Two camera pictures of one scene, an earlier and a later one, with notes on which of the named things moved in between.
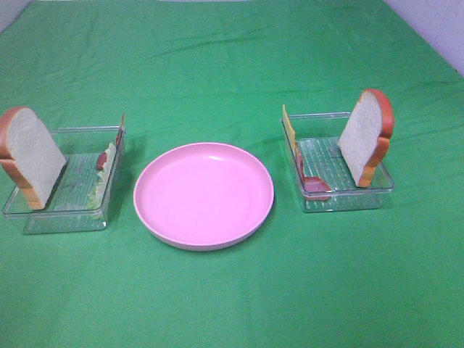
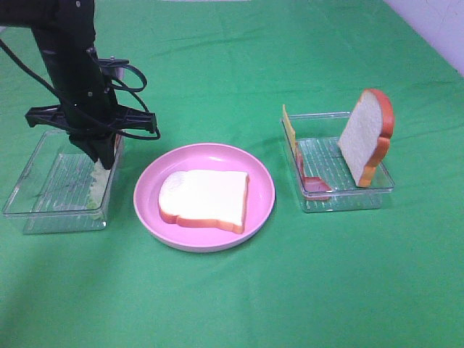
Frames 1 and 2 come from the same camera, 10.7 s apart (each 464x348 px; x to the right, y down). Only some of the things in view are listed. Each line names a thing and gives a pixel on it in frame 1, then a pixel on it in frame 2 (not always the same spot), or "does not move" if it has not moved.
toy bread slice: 30,153 to 206,198
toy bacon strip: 314,188 does not move
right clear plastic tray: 326,180 does not move
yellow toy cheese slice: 289,127 does not move
